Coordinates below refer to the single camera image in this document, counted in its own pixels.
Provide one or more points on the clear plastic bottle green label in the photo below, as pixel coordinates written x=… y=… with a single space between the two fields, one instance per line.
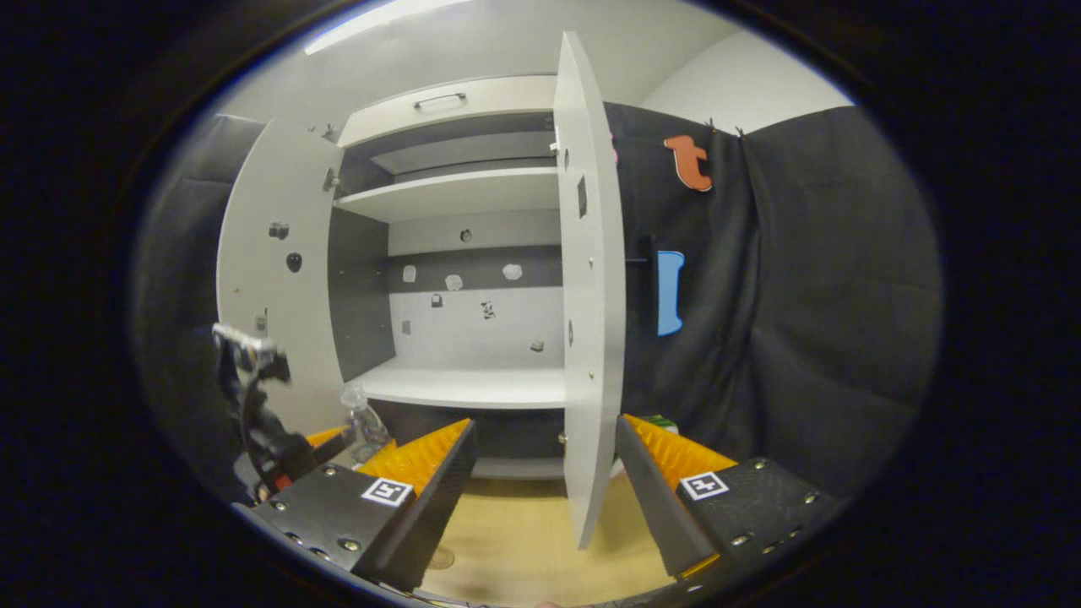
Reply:
x=365 y=422

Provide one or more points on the white cabinet drawer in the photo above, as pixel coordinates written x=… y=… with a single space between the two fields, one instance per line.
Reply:
x=498 y=101

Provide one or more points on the black backdrop cloth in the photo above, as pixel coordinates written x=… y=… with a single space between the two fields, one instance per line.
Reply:
x=802 y=295

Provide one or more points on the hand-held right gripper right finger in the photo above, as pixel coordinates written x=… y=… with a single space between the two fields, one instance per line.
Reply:
x=650 y=498

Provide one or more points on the round brown coaster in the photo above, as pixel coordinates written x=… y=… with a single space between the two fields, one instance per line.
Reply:
x=441 y=558

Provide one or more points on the white cabinet door camera sticker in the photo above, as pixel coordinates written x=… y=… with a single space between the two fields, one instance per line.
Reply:
x=270 y=287

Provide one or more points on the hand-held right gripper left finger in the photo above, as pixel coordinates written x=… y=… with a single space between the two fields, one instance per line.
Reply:
x=435 y=498

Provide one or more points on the watermelon slice toy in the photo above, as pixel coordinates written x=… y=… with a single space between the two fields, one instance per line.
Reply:
x=659 y=422

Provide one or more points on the white and grey cabinet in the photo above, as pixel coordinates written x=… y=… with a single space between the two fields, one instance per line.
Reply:
x=456 y=194

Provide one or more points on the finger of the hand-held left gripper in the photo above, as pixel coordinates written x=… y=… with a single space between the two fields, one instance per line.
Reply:
x=328 y=437

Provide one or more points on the white cabinet door headphone sticker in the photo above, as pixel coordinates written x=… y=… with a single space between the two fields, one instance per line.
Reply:
x=591 y=338

